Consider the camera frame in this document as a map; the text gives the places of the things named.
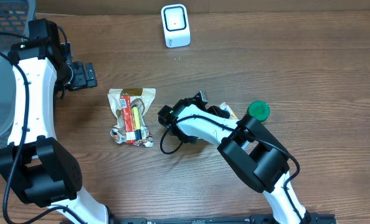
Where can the green lid jar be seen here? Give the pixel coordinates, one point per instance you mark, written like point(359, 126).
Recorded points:
point(259, 110)

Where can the orange Kleenex tissue pack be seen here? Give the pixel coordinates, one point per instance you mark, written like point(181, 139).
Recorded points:
point(224, 106)

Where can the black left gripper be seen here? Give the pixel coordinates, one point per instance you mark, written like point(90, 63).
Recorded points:
point(87, 75)

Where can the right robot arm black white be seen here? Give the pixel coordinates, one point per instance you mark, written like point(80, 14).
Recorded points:
point(257, 158)

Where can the grey plastic mesh basket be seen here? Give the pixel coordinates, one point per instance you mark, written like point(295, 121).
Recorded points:
point(14, 18)

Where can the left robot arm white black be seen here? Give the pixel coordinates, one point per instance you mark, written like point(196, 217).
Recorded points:
point(36, 167)

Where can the white barcode scanner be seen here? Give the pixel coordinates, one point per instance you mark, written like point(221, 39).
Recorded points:
point(176, 27)

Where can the beige brown snack bag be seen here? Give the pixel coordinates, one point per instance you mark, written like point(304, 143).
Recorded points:
point(142, 98)

